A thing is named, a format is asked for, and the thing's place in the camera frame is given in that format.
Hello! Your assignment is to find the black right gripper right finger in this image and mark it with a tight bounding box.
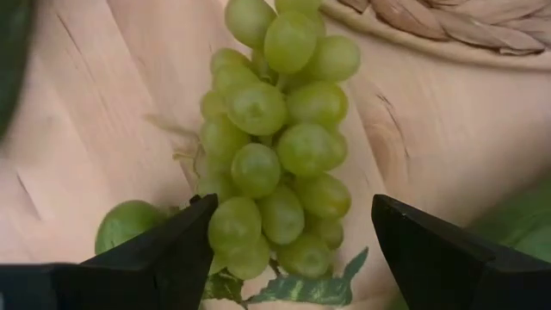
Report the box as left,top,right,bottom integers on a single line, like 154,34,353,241
371,193,551,310

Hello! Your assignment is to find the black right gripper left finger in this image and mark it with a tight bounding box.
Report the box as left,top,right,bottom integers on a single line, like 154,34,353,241
0,193,220,310

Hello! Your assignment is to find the green bell pepper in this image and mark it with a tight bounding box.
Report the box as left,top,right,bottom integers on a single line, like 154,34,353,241
468,178,551,264

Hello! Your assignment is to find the green grape bunch with leaf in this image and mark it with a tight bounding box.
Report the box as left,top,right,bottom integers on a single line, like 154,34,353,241
94,0,370,307

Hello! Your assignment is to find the dark green cucumber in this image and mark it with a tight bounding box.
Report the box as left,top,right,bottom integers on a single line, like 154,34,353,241
0,0,35,139

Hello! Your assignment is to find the round woven straw placemat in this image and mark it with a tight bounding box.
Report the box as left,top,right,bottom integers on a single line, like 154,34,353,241
320,0,551,72

